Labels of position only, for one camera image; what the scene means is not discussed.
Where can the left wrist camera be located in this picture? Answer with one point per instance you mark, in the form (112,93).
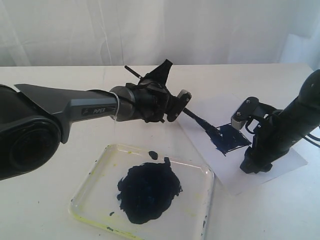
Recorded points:
(176,104)

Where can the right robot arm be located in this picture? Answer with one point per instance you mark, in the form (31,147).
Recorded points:
(302,115)

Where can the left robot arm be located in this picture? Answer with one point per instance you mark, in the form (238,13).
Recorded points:
(35,120)

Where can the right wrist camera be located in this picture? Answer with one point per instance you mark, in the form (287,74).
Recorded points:
(251,109)

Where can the clear plastic paint tray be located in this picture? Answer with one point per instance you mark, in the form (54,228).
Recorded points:
(96,202)

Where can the white backdrop curtain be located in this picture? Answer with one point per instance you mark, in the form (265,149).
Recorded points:
(146,32)

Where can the dark blue paint blob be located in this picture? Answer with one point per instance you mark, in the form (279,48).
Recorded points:
(148,190)

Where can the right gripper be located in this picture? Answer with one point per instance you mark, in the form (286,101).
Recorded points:
(271,141)

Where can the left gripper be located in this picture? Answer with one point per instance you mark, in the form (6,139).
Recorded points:
(156,101)

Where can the black paintbrush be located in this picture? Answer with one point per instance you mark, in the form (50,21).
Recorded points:
(197,120)

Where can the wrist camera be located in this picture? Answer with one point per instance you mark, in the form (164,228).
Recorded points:
(176,104)
(251,109)

